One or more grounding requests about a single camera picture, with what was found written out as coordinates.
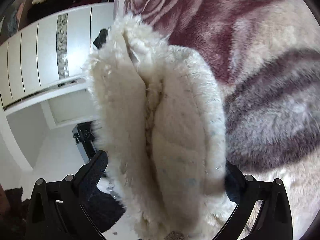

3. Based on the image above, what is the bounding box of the white fluffy fleece garment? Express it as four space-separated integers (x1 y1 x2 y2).
84 15 232 239

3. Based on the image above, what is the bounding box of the white wardrobe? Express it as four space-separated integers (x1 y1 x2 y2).
1 2 114 172

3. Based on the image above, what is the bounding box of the floral plush bed blanket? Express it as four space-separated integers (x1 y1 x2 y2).
114 0 319 239

